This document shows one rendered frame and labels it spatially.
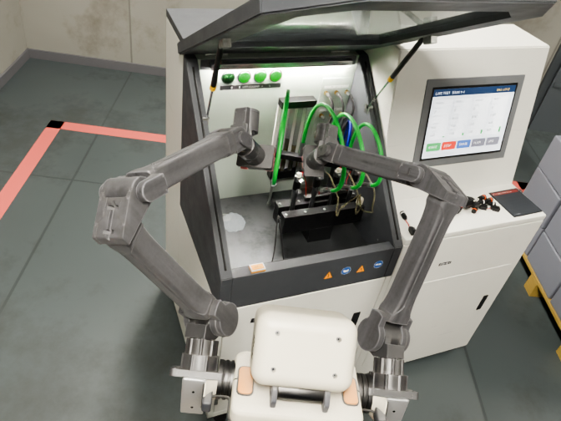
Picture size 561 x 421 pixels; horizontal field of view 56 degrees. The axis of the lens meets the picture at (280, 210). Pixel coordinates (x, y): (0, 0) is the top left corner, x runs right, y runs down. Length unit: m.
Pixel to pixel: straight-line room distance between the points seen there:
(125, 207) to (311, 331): 0.43
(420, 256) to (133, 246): 0.62
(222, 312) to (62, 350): 1.65
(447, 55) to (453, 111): 0.22
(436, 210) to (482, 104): 1.07
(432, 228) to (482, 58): 1.08
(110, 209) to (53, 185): 2.67
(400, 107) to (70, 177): 2.38
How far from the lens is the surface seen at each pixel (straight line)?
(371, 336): 1.25
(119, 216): 0.97
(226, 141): 1.24
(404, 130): 2.03
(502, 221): 2.26
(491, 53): 2.18
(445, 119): 2.13
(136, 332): 2.76
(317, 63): 1.96
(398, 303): 1.24
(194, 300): 1.14
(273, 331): 1.06
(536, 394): 3.10
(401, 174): 1.26
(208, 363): 1.19
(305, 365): 1.08
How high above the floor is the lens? 2.22
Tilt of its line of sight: 40 degrees down
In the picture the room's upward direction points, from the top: 11 degrees clockwise
